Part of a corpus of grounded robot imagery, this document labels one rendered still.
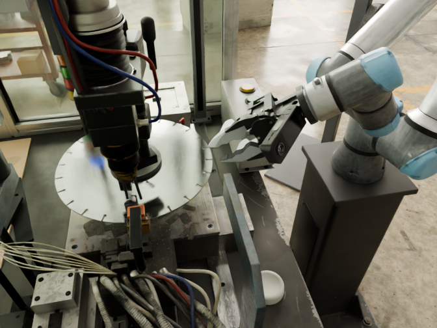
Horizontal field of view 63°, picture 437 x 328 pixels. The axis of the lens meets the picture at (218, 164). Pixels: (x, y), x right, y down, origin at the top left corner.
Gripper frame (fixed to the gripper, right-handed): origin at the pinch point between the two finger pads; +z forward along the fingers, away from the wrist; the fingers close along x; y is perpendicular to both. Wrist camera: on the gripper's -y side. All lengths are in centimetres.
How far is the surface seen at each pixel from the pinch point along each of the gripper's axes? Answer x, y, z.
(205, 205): -10.0, -1.7, 10.3
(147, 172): 5.5, -3.4, 13.9
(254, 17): -78, 333, 37
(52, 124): 14, 36, 59
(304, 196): -50, 30, 1
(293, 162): -101, 112, 22
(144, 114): 18.0, -7.6, 2.4
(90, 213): 9.2, -14.3, 21.4
